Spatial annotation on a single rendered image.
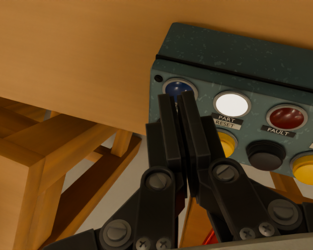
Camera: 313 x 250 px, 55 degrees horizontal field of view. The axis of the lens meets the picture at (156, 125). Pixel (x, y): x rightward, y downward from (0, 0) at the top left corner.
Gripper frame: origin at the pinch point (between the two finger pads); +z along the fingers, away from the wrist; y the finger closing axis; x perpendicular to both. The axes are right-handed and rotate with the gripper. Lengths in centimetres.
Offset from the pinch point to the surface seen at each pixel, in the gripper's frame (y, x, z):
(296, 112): 7.6, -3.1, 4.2
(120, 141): -14, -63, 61
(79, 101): -7.7, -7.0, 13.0
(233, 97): 4.0, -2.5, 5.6
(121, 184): -19, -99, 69
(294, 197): 16.1, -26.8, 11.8
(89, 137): -13.8, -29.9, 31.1
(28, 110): -50, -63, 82
